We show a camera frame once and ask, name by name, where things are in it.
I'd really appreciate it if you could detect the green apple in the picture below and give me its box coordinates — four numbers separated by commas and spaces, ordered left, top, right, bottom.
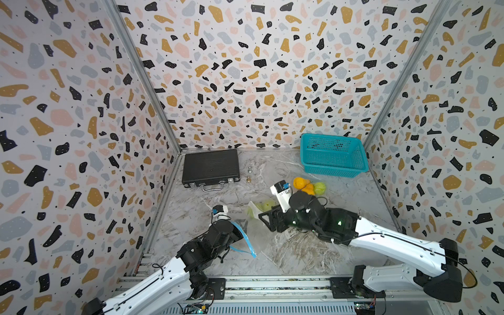
262, 199, 276, 212

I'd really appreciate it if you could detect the clear blue zip-top bag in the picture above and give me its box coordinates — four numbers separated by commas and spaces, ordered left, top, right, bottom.
232, 199, 279, 261

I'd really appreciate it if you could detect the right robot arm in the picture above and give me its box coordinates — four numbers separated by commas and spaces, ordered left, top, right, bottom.
258, 191, 467, 303

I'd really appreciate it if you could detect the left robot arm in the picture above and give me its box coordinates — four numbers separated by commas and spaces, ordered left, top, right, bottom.
82, 218, 250, 314

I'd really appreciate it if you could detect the yellow lemon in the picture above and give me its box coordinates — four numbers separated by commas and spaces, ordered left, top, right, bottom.
293, 177, 311, 190

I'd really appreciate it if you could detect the orange fruit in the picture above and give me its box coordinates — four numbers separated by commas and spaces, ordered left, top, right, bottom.
301, 183, 316, 196

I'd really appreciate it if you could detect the green lime fruit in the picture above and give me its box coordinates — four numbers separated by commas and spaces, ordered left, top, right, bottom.
313, 182, 327, 196

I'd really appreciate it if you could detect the black briefcase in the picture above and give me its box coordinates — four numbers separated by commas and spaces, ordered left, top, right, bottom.
181, 149, 241, 191

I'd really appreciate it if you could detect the teal plastic basket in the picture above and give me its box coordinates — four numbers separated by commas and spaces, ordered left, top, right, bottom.
300, 133, 369, 178

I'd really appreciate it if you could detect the green circuit board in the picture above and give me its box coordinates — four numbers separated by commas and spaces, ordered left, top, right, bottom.
181, 303, 210, 314

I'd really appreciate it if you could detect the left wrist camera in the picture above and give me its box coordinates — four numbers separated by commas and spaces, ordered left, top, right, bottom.
211, 205, 230, 222

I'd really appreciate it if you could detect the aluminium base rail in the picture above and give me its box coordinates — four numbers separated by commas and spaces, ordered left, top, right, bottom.
108, 274, 438, 315

